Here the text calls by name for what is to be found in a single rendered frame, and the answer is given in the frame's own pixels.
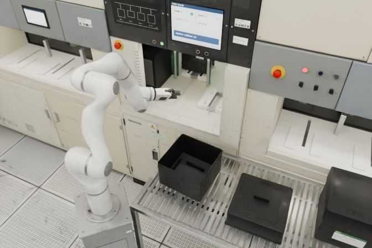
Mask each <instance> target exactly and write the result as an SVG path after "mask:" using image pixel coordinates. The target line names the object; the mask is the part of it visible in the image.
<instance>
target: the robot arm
mask: <svg viewBox="0 0 372 248"><path fill-rule="evenodd" d="M111 75H113V76H114V77H113V76H111ZM70 82H71V84H72V86H73V87H74V88H76V89H77V90H79V91H83V92H87V93H90V94H94V95H95V101H94V102H92V103H91V104H89V105H87V106H86V107H85V108H84V110H83V112H82V116H81V132H82V136H83V138H84V140H85V141H86V143H87V144H88V146H89V148H90V149H87V148H84V147H73V148H71V149H69V150H68V151H67V153H66V155H65V159H64V161H65V166H66V168H67V170H68V171H69V173H70V174H71V175H72V176H73V177H74V178H75V179H76V180H77V181H78V182H79V183H81V184H82V185H83V187H84V191H85V194H86V197H87V202H86V204H85V207H84V213H85V216H86V217H87V219H88V220H90V221H92V222H94V223H104V222H106V221H109V220H111V219H112V218H113V217H114V216H115V215H116V214H117V213H118V211H119V208H120V201H119V199H118V197H117V196H116V195H114V194H113V193H110V189H109V184H108V181H107V177H108V176H109V175H110V173H111V171H112V166H113V161H112V157H111V154H110V151H109V148H108V146H107V144H106V141H105V136H104V118H105V112H106V109H107V108H108V106H109V105H110V104H111V103H112V102H113V101H114V100H115V99H116V98H117V97H118V95H119V92H120V85H119V83H120V84H121V85H122V87H123V90H124V92H125V99H126V101H128V102H129V103H130V105H131V106H132V108H133V109H134V110H135V111H137V112H139V113H143V112H145V111H147V108H148V105H147V101H161V102H165V101H167V100H168V99H177V96H180V95H181V94H180V91H178V90H173V89H169V88H157V89H155V88H153V87H139V84H138V81H137V78H136V77H135V75H134V73H133V72H132V70H131V69H130V67H129V66H128V64H127V63H126V61H125V60H124V58H123V57H122V56H121V55H120V54H119V53H115V52H111V53H108V54H107V55H105V56H104V57H103V58H101V59H99V60H97V61H93V62H91V63H87V64H84V65H82V66H80V67H78V68H77V69H75V70H74V71H73V73H72V75H71V77H70ZM171 92H172V94H171Z"/></svg>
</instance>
